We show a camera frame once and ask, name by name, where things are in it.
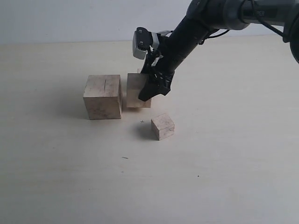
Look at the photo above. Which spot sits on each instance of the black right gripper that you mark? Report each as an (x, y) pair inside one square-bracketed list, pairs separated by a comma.
[(159, 78)]

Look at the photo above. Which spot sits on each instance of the second largest wooden cube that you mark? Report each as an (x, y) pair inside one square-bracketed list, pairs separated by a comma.
[(135, 83)]

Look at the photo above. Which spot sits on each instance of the smallest wooden cube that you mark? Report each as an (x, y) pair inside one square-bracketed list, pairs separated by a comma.
[(162, 126)]

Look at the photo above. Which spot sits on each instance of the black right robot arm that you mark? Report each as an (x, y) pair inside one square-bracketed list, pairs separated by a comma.
[(207, 19)]

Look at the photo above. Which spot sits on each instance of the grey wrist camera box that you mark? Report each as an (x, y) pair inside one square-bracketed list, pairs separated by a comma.
[(144, 41)]

